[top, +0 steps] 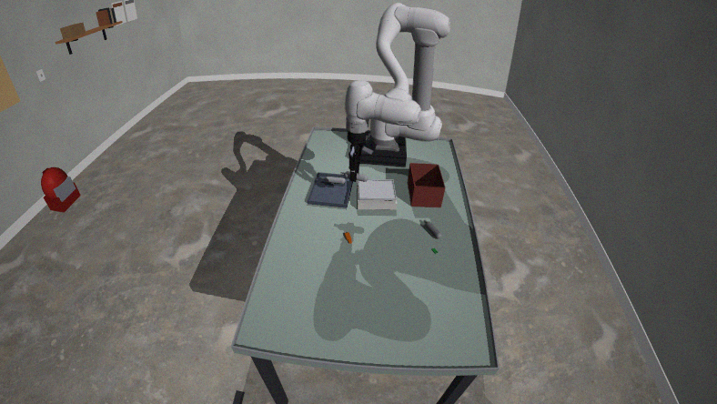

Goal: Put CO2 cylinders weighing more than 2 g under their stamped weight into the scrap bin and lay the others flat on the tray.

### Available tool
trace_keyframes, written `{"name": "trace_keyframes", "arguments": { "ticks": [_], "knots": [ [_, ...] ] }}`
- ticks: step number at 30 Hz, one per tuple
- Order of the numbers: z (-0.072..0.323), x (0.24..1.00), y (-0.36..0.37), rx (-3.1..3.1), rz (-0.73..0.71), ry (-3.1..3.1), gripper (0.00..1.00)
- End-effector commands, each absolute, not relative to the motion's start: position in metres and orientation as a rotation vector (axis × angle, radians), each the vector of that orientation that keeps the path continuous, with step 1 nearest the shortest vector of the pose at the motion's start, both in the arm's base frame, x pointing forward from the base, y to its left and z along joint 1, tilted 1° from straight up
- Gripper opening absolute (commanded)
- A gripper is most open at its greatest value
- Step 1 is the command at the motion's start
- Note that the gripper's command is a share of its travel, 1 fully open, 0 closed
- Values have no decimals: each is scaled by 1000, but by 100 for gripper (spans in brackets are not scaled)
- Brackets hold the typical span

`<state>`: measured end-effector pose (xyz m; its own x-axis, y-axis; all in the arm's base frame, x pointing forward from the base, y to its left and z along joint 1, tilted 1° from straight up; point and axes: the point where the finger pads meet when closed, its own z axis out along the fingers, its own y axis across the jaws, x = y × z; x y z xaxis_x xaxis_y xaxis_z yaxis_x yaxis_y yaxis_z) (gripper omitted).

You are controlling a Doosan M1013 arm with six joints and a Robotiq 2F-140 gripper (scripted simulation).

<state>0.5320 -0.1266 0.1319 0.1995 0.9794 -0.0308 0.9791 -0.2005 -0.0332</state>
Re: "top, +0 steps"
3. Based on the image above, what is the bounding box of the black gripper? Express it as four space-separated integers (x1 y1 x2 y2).
348 131 366 182

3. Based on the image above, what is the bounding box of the grey metal gas cylinder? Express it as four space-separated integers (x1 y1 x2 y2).
423 219 441 239

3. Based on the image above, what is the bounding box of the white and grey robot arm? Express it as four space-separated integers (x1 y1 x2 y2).
345 3 450 154

